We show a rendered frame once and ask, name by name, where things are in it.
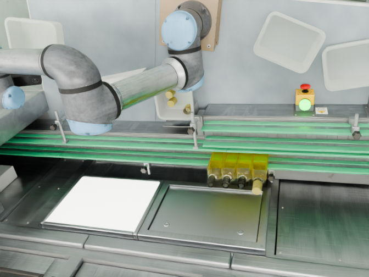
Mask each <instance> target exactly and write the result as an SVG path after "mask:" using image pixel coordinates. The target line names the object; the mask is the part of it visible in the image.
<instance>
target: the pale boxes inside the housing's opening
mask: <svg viewBox="0 0 369 277"><path fill-rule="evenodd" d="M17 177H18V176H17V174H16V172H15V170H14V167H13V166H11V165H0V192H1V191H2V190H4V189H5V188H6V187H7V186H8V185H9V184H10V183H11V182H12V181H13V180H14V179H16V178H17Z"/></svg>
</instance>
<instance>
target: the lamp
mask: <svg viewBox="0 0 369 277"><path fill-rule="evenodd" d="M299 107H300V109H301V110H308V109H309V108H310V107H311V102H310V100H309V99H307V98H303V99H301V100H300V102H299Z"/></svg>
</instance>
